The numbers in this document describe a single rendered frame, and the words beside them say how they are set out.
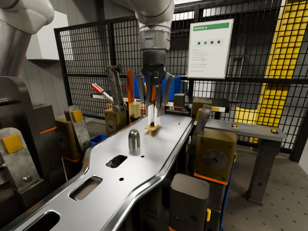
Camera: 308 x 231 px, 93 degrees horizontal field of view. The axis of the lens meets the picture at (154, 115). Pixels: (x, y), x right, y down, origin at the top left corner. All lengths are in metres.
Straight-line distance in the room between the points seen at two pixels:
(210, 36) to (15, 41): 0.93
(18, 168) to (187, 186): 0.32
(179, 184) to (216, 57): 0.80
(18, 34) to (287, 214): 1.25
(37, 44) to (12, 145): 2.68
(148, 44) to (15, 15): 0.56
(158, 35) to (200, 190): 0.38
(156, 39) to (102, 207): 0.39
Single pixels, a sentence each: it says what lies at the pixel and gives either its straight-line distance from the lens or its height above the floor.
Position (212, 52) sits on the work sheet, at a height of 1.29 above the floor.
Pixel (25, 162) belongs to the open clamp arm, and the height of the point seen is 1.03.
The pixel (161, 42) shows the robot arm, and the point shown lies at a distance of 0.44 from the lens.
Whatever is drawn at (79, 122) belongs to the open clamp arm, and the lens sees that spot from 0.46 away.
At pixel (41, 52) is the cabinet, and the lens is 2.94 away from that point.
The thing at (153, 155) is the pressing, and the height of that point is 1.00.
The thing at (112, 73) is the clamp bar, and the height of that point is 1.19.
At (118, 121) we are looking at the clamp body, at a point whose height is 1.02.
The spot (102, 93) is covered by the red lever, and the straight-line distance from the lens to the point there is 0.60.
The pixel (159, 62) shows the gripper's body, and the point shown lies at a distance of 0.44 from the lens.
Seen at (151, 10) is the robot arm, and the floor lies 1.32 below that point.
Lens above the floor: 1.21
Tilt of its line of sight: 18 degrees down
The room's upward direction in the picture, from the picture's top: straight up
